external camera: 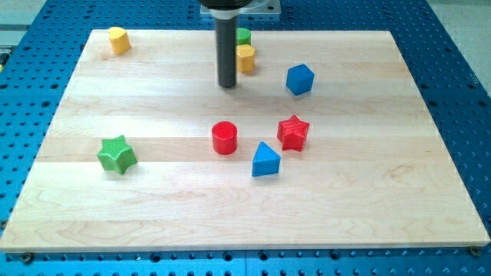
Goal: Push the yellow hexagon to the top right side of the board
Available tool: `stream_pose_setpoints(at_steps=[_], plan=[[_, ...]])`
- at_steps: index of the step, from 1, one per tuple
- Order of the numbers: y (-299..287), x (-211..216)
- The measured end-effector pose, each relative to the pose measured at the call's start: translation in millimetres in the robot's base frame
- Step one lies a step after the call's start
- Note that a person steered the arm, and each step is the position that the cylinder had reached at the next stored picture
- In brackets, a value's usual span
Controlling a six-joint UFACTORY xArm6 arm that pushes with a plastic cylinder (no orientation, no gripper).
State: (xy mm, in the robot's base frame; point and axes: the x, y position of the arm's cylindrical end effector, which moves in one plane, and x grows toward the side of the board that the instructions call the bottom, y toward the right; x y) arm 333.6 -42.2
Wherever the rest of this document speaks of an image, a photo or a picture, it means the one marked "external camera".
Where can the blue triangle block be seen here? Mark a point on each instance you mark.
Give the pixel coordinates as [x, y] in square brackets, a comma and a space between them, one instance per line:
[266, 161]

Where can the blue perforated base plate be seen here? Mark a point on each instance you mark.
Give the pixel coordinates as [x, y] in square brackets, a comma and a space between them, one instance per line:
[445, 43]

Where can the green cylinder block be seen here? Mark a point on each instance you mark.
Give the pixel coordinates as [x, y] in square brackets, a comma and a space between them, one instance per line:
[243, 36]

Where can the light wooden board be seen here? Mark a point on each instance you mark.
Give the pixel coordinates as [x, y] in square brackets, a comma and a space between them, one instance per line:
[373, 173]

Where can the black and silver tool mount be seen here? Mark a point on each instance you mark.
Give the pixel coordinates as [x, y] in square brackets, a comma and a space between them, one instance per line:
[224, 8]

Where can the red cylinder block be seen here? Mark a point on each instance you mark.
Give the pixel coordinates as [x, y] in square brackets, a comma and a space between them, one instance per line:
[224, 135]

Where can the green star block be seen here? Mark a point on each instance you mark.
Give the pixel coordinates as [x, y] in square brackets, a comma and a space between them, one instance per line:
[116, 155]

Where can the red star block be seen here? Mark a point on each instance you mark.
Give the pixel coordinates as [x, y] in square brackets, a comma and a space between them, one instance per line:
[292, 133]

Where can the blue cube block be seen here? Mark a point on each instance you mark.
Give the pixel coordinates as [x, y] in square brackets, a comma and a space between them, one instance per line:
[300, 79]

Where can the yellow cylinder block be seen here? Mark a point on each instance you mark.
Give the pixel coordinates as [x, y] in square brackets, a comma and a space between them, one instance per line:
[119, 40]

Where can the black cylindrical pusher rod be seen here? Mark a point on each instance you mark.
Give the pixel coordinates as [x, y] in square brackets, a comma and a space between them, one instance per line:
[226, 51]

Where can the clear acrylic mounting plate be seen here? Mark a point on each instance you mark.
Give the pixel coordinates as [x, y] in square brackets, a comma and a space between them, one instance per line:
[260, 7]

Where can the yellow hexagon block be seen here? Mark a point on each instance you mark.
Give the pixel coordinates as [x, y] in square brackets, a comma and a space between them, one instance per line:
[245, 58]

